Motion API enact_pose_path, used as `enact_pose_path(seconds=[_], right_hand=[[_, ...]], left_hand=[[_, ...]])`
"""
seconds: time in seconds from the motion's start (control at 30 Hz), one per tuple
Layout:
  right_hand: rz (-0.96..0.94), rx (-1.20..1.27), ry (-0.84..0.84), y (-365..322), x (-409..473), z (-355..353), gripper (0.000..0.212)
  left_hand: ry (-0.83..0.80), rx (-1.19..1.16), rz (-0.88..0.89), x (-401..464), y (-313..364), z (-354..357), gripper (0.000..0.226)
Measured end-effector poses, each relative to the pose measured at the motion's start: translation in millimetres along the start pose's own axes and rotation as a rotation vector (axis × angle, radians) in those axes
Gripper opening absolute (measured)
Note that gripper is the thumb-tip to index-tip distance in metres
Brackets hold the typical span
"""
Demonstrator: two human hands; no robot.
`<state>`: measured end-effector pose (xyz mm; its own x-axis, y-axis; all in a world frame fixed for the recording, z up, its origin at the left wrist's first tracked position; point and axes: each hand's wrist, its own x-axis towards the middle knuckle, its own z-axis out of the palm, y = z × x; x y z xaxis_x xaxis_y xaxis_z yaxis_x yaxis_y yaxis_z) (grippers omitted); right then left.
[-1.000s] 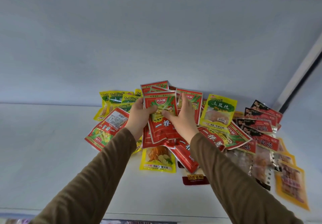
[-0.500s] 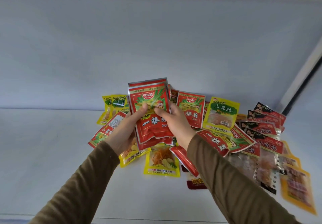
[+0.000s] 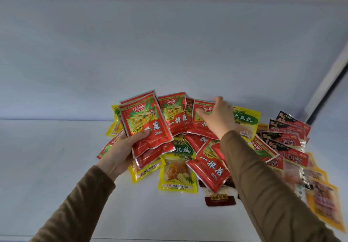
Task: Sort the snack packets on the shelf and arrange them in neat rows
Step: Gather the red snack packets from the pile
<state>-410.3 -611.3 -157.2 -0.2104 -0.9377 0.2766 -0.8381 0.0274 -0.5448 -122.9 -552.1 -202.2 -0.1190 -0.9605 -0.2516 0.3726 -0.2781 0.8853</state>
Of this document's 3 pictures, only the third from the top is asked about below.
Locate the person's right hand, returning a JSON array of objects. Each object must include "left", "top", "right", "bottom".
[{"left": 195, "top": 96, "right": 236, "bottom": 141}]

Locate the person's left hand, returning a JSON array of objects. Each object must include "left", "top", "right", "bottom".
[{"left": 96, "top": 129, "right": 150, "bottom": 182}]

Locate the red foil snack packet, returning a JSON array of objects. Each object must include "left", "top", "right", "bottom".
[
  {"left": 119, "top": 93, "right": 174, "bottom": 159},
  {"left": 120, "top": 89, "right": 176, "bottom": 170},
  {"left": 187, "top": 99, "right": 219, "bottom": 141}
]

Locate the pile of red snack packets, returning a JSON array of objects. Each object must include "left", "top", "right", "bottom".
[{"left": 96, "top": 92, "right": 281, "bottom": 194}]

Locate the pile of yellow snack packets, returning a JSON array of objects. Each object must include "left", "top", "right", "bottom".
[{"left": 105, "top": 104, "right": 261, "bottom": 194}]

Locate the white metal shelf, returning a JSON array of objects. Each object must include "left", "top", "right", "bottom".
[{"left": 0, "top": 0, "right": 348, "bottom": 242}]

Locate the pile of black red snacks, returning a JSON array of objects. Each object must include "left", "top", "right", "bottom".
[{"left": 257, "top": 110, "right": 312, "bottom": 196}]

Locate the dark maroon snack packet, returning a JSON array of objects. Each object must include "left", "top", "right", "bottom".
[{"left": 204, "top": 186, "right": 237, "bottom": 208}]

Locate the orange clear snack packet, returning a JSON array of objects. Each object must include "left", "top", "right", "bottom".
[
  {"left": 300, "top": 165, "right": 329, "bottom": 189},
  {"left": 305, "top": 179, "right": 347, "bottom": 234},
  {"left": 306, "top": 152, "right": 319, "bottom": 169}
]

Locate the person's right forearm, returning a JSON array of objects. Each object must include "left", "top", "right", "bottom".
[{"left": 219, "top": 130, "right": 342, "bottom": 242}]

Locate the person's left forearm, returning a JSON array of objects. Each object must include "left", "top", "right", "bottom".
[{"left": 30, "top": 165, "right": 116, "bottom": 242}]

